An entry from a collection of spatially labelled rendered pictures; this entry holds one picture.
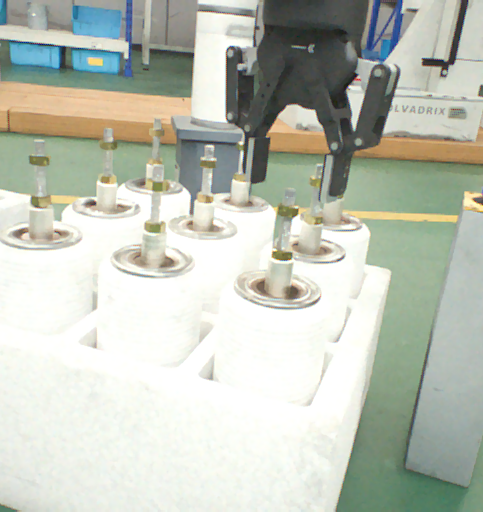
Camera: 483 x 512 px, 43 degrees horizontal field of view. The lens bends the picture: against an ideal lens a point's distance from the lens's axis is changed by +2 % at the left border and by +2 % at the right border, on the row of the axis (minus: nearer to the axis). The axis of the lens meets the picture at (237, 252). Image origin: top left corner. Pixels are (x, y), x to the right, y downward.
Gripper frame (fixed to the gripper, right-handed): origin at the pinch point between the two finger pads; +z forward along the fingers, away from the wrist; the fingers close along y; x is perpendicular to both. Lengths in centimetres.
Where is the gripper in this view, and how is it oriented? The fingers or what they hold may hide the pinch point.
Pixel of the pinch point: (292, 175)
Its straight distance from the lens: 49.4
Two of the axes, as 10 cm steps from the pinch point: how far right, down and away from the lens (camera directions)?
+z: -1.0, 9.3, 3.4
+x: -5.8, 2.3, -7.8
